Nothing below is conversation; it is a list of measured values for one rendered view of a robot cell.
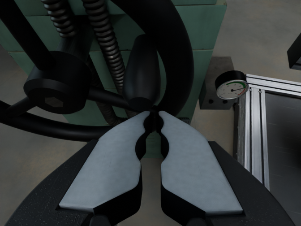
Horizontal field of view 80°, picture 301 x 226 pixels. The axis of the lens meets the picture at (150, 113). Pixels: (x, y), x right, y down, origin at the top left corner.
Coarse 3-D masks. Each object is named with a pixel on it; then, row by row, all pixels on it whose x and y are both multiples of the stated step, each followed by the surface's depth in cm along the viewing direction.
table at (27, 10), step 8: (16, 0) 20; (24, 0) 20; (32, 0) 20; (72, 0) 20; (80, 0) 20; (24, 8) 21; (32, 8) 21; (40, 8) 21; (72, 8) 21; (80, 8) 21; (112, 8) 21
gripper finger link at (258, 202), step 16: (224, 160) 8; (240, 176) 7; (240, 192) 7; (256, 192) 7; (256, 208) 6; (272, 208) 6; (208, 224) 6; (224, 224) 6; (240, 224) 6; (256, 224) 6; (272, 224) 6; (288, 224) 6
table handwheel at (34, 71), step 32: (0, 0) 12; (128, 0) 11; (160, 0) 12; (32, 32) 15; (160, 32) 13; (64, 64) 18; (192, 64) 16; (32, 96) 18; (64, 96) 18; (96, 96) 21; (32, 128) 28; (64, 128) 30; (96, 128) 30
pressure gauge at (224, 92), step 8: (232, 72) 36; (240, 72) 36; (216, 80) 38; (224, 80) 36; (232, 80) 35; (240, 80) 35; (216, 88) 38; (224, 88) 37; (232, 88) 37; (240, 88) 37; (248, 88) 37; (224, 96) 40; (232, 96) 40
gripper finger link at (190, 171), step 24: (168, 120) 11; (168, 144) 9; (192, 144) 9; (168, 168) 8; (192, 168) 8; (216, 168) 8; (168, 192) 7; (192, 192) 7; (216, 192) 7; (168, 216) 7; (192, 216) 6
